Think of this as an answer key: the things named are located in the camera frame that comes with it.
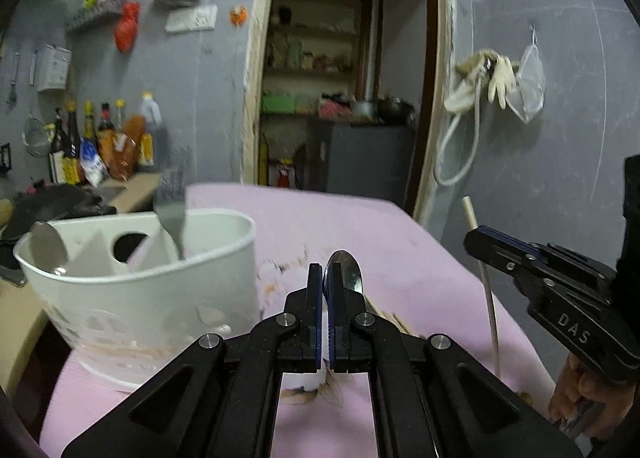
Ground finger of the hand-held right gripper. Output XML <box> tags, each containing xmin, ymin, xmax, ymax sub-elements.
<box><xmin>463</xmin><ymin>231</ymin><xmax>552</xmax><ymax>300</ymax></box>
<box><xmin>475</xmin><ymin>225</ymin><xmax>615</xmax><ymax>285</ymax></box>

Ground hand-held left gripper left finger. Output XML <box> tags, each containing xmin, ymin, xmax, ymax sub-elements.
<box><xmin>61</xmin><ymin>263</ymin><xmax>325</xmax><ymax>458</ymax></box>

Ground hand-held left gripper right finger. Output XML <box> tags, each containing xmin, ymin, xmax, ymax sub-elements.
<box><xmin>325</xmin><ymin>263</ymin><xmax>583</xmax><ymax>458</ymax></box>

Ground metal spoon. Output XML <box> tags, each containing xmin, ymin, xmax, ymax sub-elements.
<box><xmin>27</xmin><ymin>221</ymin><xmax>69</xmax><ymax>275</ymax></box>
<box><xmin>323</xmin><ymin>249</ymin><xmax>365</xmax><ymax>364</ymax></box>

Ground white plastic utensil holder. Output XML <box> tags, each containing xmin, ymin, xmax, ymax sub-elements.
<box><xmin>13</xmin><ymin>208</ymin><xmax>262</xmax><ymax>393</ymax></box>

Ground person's right hand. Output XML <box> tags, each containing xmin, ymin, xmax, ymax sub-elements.
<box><xmin>547</xmin><ymin>355</ymin><xmax>627</xmax><ymax>441</ymax></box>

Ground pink floral tablecloth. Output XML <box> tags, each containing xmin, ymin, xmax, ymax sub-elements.
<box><xmin>39</xmin><ymin>182</ymin><xmax>558</xmax><ymax>458</ymax></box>

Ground red white container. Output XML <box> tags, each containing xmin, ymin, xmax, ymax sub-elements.
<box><xmin>270</xmin><ymin>158</ymin><xmax>297</xmax><ymax>189</ymax></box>

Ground cream cloth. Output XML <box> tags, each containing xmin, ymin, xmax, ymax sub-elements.
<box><xmin>444</xmin><ymin>51</ymin><xmax>501</xmax><ymax>114</ymax></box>

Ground grey cabinet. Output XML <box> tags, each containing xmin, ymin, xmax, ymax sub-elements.
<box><xmin>305</xmin><ymin>117</ymin><xmax>417</xmax><ymax>200</ymax></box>

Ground clear plastic bag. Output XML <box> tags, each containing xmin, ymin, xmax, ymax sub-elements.
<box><xmin>506</xmin><ymin>26</ymin><xmax>547</xmax><ymax>124</ymax></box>

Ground cream rubber gloves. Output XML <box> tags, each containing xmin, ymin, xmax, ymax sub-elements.
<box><xmin>487</xmin><ymin>54</ymin><xmax>519</xmax><ymax>110</ymax></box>

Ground metal fork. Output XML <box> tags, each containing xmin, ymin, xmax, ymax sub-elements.
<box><xmin>152</xmin><ymin>183</ymin><xmax>188</xmax><ymax>259</ymax></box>

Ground dark wok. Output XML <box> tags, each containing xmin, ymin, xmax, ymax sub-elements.
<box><xmin>376</xmin><ymin>96</ymin><xmax>415</xmax><ymax>124</ymax></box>

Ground metal pot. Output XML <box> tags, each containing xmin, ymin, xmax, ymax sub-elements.
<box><xmin>350</xmin><ymin>98</ymin><xmax>379</xmax><ymax>122</ymax></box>

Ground pink cloth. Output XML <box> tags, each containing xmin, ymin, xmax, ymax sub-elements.
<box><xmin>318</xmin><ymin>99</ymin><xmax>352</xmax><ymax>119</ymax></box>

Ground green box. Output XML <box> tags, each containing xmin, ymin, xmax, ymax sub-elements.
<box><xmin>262</xmin><ymin>91</ymin><xmax>296</xmax><ymax>114</ymax></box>

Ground orange snack packet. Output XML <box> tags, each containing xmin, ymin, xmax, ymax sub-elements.
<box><xmin>107</xmin><ymin>115</ymin><xmax>147</xmax><ymax>180</ymax></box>

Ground blue white packet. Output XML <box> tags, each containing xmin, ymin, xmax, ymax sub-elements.
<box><xmin>80</xmin><ymin>138</ymin><xmax>109</xmax><ymax>187</ymax></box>

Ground wooden shelf unit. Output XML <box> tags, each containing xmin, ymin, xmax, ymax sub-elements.
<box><xmin>260</xmin><ymin>0</ymin><xmax>374</xmax><ymax>115</ymax></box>

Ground black wok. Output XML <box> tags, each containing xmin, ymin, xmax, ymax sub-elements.
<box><xmin>0</xmin><ymin>183</ymin><xmax>119</xmax><ymax>241</ymax></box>

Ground row of condiment bottles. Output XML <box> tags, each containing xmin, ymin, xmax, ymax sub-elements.
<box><xmin>47</xmin><ymin>91</ymin><xmax>164</xmax><ymax>186</ymax></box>

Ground white power strip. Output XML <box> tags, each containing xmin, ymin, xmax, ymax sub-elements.
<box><xmin>165</xmin><ymin>4</ymin><xmax>219</xmax><ymax>33</ymax></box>

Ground metal strainer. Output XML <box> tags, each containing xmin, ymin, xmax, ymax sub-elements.
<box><xmin>22</xmin><ymin>108</ymin><xmax>51</xmax><ymax>157</ymax></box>

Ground red plastic bag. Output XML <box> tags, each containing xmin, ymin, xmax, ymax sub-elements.
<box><xmin>114</xmin><ymin>1</ymin><xmax>141</xmax><ymax>54</ymax></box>

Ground white hose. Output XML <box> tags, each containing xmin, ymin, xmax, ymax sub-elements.
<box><xmin>433</xmin><ymin>66</ymin><xmax>485</xmax><ymax>187</ymax></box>

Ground wooden door frame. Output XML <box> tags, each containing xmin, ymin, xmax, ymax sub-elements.
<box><xmin>241</xmin><ymin>0</ymin><xmax>458</xmax><ymax>221</ymax></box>

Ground white metal wall box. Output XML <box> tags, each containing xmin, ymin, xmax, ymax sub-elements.
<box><xmin>35</xmin><ymin>44</ymin><xmax>74</xmax><ymax>92</ymax></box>

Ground wall rack with packets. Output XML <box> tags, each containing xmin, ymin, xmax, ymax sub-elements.
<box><xmin>64</xmin><ymin>0</ymin><xmax>132</xmax><ymax>34</ymax></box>

